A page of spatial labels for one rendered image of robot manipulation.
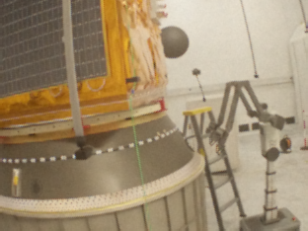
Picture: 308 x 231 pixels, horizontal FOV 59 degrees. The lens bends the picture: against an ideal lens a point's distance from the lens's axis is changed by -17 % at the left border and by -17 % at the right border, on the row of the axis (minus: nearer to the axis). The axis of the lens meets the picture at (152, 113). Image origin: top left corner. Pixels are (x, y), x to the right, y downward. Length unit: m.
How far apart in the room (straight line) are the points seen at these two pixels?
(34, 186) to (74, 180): 0.31
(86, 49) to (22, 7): 0.62
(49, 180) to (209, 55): 8.45
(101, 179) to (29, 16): 1.17
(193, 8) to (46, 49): 8.60
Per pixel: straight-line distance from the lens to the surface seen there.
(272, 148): 3.09
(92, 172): 2.04
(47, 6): 1.99
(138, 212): 2.09
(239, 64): 10.09
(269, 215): 3.38
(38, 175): 2.12
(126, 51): 1.84
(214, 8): 10.30
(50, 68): 1.90
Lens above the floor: 1.84
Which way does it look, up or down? 4 degrees down
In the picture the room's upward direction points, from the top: 8 degrees counter-clockwise
